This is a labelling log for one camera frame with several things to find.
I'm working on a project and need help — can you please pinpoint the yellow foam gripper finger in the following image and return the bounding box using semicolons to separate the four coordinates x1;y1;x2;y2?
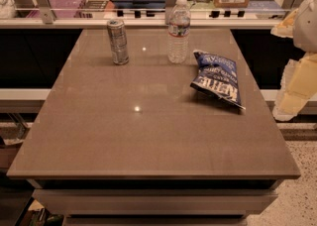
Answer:
272;53;317;121
270;9;298;38

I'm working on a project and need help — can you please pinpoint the silver redbull can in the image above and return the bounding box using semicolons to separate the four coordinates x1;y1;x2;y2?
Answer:
107;19;129;64

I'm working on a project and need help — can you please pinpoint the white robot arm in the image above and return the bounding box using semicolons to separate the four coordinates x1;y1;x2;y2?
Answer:
270;0;317;121

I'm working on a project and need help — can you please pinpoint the blue kettle chips bag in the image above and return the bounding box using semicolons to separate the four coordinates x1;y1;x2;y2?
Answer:
190;50;245;110

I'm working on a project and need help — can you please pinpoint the clear plastic water bottle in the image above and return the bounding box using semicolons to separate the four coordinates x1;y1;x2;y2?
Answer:
167;0;191;63

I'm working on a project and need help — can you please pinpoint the purple plastic crate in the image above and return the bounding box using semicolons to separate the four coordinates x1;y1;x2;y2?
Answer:
26;0;89;19

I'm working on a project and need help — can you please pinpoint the left metal railing bracket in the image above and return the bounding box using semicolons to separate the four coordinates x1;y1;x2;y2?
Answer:
36;0;55;24

